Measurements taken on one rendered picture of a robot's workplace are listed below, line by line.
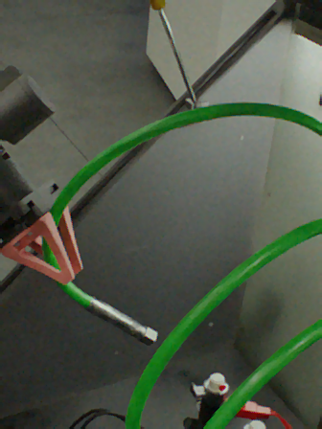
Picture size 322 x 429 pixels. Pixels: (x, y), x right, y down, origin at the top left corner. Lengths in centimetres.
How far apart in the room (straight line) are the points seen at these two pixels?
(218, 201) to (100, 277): 21
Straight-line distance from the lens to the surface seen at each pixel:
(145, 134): 78
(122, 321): 91
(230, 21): 363
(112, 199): 107
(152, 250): 115
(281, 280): 122
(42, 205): 82
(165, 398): 128
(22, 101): 81
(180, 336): 67
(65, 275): 84
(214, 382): 88
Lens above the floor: 173
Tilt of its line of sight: 32 degrees down
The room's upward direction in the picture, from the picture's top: 6 degrees clockwise
